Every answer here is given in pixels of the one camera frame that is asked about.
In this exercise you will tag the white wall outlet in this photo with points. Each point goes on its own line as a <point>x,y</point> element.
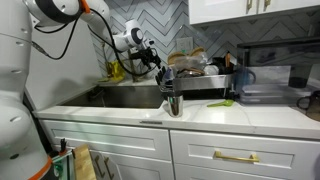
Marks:
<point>184,45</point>

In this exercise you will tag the blue mug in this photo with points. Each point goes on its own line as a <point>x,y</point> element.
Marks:
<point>169,74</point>

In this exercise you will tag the shiny metal cup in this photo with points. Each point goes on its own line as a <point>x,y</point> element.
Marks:
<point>175,106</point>

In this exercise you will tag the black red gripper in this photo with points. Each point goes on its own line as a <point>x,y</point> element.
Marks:
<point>149,55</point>

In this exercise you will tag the dark round bowl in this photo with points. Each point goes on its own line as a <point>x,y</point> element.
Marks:
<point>192,72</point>

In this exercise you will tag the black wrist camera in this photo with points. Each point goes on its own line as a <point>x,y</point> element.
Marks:
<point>136,55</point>

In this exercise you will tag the white bowl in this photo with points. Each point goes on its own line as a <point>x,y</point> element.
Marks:
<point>211,70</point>

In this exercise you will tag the plain white drawer front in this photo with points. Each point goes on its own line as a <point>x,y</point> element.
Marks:
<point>106,138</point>

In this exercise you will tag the black countertop appliance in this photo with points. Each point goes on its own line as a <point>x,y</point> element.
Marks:
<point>276,53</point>

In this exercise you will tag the clear plastic container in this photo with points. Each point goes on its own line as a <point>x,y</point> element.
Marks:
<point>190,62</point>

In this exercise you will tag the clear plastic storage box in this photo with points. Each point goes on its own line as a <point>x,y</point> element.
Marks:
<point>266,90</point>

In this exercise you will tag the brass spring faucet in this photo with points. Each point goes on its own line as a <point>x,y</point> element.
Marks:
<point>136,76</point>

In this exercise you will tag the blue tinted pitcher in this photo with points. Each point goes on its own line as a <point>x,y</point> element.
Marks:
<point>243,80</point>

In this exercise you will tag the yellow cloth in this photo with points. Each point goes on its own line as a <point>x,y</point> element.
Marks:
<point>116,70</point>

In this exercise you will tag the black dishes pile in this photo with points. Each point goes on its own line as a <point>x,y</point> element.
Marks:
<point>221,65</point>

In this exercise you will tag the white lower cabinet door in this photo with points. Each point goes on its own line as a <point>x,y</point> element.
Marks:
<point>140,168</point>

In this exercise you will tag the dark glass mug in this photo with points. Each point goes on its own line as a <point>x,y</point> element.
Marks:
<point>315,105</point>

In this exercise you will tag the wooden cutting board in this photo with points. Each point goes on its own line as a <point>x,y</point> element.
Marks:
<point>84,163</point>

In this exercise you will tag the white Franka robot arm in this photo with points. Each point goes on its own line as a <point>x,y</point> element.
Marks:
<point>16,83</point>

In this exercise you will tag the stainless steel dish rack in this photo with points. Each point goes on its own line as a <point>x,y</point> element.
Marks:
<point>200,82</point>

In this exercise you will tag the green plastic scoop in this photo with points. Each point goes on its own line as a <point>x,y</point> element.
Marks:
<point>221,103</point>

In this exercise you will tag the stainless steel sink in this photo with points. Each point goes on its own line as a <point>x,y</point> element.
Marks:
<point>126,98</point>

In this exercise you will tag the white upper cabinet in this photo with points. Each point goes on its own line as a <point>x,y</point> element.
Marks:
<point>220,10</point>

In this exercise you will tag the green tinted clear box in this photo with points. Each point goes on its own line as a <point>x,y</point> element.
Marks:
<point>63,166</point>

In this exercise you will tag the small black clamp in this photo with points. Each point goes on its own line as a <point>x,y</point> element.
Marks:
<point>63,145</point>

